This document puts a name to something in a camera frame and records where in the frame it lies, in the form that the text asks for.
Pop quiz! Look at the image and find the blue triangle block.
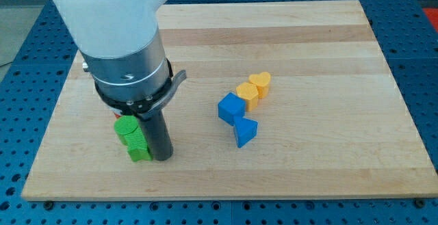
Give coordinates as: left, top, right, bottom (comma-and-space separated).
233, 116, 258, 148

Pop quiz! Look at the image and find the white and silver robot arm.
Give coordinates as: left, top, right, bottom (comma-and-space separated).
53, 0, 172, 115

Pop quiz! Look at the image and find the blue cube block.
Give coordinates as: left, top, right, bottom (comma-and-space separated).
218, 92, 246, 126

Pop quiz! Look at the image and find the yellow hexagon block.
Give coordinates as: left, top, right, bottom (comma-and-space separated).
235, 82, 259, 111

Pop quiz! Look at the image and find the yellow heart block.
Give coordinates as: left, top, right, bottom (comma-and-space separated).
248, 72, 271, 98

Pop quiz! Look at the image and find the wooden board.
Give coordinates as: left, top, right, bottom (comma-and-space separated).
22, 0, 437, 201

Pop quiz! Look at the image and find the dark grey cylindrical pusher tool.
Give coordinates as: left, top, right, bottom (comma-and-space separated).
137, 111, 173, 161

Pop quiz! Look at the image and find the green star block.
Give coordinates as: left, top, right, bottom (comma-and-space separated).
125, 128, 153, 162

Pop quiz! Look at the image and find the green cylinder block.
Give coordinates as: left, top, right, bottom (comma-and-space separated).
114, 116, 138, 146

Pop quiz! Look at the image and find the red object at edge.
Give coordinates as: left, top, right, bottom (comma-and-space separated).
423, 8, 438, 31

